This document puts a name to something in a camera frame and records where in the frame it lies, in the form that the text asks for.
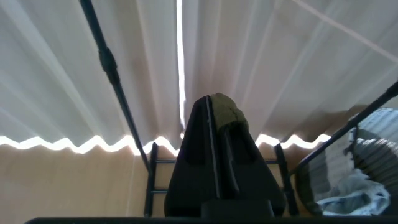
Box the black clothes rack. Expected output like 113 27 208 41
79 0 398 218

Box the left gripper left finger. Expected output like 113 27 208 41
164 95 219 218

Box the pale grey garment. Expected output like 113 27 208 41
316 169 391 217

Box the white laundry basket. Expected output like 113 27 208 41
294 107 398 217

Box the green printed shirt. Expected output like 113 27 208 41
210 92 249 131

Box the pink clothes hanger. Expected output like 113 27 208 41
292 0 398 62

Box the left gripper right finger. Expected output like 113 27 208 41
217 121 287 218

